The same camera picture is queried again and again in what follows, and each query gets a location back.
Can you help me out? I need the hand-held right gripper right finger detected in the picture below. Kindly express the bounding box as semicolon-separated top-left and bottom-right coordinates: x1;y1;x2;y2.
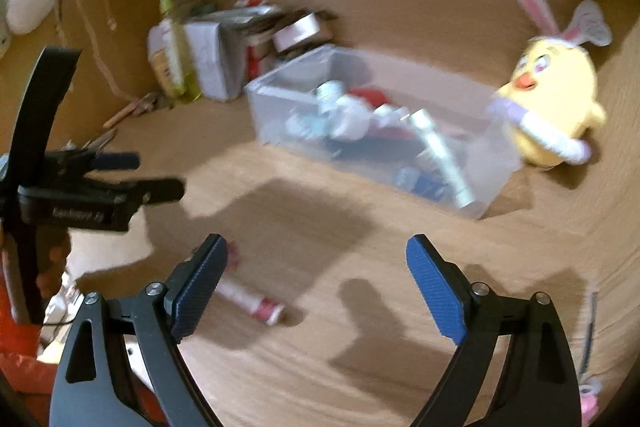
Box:
406;234;583;427

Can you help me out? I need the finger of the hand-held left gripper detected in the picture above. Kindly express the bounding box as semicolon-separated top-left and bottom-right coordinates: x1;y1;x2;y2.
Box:
47;149;141;172
85;177;186;208

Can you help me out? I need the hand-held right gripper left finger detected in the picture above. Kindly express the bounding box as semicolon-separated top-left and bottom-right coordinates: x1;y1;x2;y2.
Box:
49;233;230;427

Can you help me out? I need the red capped lipstick tube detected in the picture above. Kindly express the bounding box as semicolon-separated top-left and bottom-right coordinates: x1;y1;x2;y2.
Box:
215;277;287;327

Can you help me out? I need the blue black card packet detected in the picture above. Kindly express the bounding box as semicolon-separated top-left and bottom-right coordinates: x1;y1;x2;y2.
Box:
415;172;451;202

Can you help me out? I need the pale green lip balm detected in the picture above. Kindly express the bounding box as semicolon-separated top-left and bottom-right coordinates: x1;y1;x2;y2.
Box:
407;108;476;210

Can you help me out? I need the clear plastic bin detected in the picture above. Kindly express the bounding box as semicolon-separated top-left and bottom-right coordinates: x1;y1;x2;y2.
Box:
245;46;523;220

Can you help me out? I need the pale pink tube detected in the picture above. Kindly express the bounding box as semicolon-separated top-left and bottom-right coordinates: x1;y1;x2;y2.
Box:
327;96;381;142

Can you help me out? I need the red foil packet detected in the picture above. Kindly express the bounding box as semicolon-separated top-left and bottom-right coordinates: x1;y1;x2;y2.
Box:
350;88;421;142

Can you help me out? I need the person's left hand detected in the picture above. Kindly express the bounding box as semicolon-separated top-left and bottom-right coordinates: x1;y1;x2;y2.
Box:
35;229;73;303

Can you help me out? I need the beige cream tube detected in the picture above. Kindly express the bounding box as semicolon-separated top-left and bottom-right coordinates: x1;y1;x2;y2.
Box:
146;21;181;98

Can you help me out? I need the yellow spray bottle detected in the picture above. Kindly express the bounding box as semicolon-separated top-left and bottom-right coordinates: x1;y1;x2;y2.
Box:
157;0;203;104

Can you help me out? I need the grey pen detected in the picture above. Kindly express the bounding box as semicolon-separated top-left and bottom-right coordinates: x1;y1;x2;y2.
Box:
582;291;600;375

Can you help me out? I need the red box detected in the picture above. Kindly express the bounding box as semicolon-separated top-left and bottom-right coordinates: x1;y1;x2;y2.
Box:
247;44;273;80

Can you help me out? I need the small pink toy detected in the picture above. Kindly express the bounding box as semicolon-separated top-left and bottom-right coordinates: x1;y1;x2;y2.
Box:
579;377;603;423

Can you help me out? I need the stack of books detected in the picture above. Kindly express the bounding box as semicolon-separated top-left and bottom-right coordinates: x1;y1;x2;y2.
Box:
200;0;301;58

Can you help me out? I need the small cardboard box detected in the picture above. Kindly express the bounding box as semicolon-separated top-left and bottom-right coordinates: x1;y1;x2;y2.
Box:
272;12;336;55

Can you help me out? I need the yellow chick plush toy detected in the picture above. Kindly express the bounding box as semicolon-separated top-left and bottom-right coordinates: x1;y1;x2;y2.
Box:
487;0;613;170

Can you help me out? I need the white hanging cord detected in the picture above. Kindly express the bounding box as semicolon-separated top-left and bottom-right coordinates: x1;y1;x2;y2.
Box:
55;0;131;102

